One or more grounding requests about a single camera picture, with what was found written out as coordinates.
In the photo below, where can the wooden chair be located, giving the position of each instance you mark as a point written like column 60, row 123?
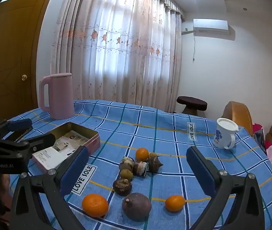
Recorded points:
column 239, row 112

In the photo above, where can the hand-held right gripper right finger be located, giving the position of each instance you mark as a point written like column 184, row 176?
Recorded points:
column 200, row 172

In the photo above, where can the small green kiwi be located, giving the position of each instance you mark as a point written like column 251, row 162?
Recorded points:
column 126, row 174

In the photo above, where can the printed paper booklet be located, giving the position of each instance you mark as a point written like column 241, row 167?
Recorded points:
column 52, row 157

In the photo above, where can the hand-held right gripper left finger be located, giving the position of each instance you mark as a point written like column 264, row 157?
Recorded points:
column 74, row 171

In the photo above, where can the blue checked tablecloth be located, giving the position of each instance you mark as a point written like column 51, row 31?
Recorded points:
column 150, row 134

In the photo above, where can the purple passion fruit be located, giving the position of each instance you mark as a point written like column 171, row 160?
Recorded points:
column 137, row 207

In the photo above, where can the sugarcane piece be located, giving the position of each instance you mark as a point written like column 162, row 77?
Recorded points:
column 140, row 168

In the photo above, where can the pink plastic kettle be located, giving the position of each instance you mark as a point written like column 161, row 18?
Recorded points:
column 61, row 95

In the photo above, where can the small brown fruit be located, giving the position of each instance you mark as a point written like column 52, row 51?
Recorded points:
column 152, row 155

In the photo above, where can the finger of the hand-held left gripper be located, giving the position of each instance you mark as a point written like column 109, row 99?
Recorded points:
column 41, row 140
column 19, row 125

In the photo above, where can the medium orange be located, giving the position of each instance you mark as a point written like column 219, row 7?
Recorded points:
column 142, row 154

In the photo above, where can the wooden door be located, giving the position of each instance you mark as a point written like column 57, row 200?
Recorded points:
column 11, row 40

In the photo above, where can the dark brown round stool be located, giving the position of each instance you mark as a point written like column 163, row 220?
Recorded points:
column 191, row 101

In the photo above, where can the round dark water chestnut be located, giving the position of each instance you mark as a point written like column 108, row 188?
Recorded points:
column 122, row 187

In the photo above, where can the white air conditioner pipe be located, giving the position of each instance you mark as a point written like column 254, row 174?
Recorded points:
column 186, row 31

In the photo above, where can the small oval orange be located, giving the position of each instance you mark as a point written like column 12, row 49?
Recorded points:
column 175, row 203

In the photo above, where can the floral sheer curtain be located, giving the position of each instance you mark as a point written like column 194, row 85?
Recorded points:
column 116, row 52

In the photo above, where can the white mug with blue flower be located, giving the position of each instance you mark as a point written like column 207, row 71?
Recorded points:
column 222, row 136

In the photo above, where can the pointed dark water chestnut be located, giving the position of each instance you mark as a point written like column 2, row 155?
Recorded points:
column 154, row 164

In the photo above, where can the large orange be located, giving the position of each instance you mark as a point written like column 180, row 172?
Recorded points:
column 95, row 206

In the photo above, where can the brass door knob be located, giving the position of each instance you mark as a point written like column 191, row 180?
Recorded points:
column 24, row 77

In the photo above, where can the pink metal tin box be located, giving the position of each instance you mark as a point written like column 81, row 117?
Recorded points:
column 78, row 127

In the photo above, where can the white air conditioner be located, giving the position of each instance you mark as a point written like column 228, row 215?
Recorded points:
column 210, row 25

